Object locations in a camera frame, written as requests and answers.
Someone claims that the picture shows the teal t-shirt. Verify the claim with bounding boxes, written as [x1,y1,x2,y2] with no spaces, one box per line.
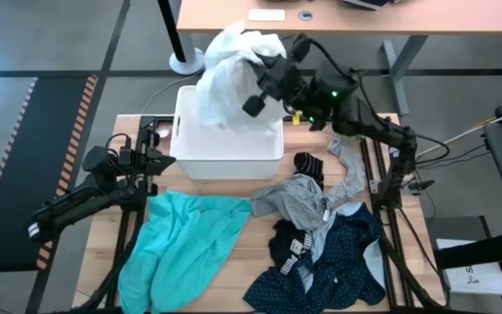
[117,190,253,314]

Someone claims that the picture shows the wooden office desk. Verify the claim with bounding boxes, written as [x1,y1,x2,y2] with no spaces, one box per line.
[175,0,502,117]

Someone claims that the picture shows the white garment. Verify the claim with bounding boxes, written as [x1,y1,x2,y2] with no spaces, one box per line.
[195,19,288,134]

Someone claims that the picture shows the white rod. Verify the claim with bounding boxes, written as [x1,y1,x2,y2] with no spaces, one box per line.
[416,106,502,159]

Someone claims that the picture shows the white plastic laundry basket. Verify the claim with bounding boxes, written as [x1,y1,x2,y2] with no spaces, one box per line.
[169,85,285,181]

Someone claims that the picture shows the black flat bar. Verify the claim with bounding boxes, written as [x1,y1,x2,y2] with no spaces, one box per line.
[432,229,502,271]

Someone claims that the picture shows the long grey garment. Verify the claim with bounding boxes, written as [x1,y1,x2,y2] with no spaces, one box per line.
[320,133,368,208]

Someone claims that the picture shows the grey t-shirt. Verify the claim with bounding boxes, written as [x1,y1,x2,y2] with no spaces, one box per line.
[250,173,337,232]

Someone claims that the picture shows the black mat orange stripes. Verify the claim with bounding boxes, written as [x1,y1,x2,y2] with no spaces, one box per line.
[0,74,99,274]

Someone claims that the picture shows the black cables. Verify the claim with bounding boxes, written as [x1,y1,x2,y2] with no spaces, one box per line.
[414,144,492,172]

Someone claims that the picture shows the grey column round base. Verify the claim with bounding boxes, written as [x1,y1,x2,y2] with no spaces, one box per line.
[157,0,207,77]

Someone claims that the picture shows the black underwear white waistband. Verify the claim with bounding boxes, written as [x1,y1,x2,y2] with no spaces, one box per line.
[268,217,317,276]

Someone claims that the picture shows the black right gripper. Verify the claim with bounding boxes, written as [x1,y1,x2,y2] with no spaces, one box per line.
[241,33,311,121]

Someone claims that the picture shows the dark striped sock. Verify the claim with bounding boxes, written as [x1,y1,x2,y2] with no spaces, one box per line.
[293,151,325,191]

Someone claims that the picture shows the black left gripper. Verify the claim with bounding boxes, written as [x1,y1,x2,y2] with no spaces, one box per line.
[122,128,177,188]

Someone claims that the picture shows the dark grey floor box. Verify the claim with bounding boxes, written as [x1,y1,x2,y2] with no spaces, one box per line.
[424,215,492,245]

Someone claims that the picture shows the navy dotted shirt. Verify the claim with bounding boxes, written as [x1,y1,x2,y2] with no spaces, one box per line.
[241,201,387,314]

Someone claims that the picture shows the white floor cable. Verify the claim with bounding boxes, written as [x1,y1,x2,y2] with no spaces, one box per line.
[139,72,202,115]

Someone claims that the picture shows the white paper sheet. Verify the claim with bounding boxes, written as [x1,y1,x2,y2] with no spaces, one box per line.
[436,237,502,297]

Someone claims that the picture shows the black aluminium table frame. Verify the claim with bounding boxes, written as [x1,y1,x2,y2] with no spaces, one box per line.
[71,113,446,314]

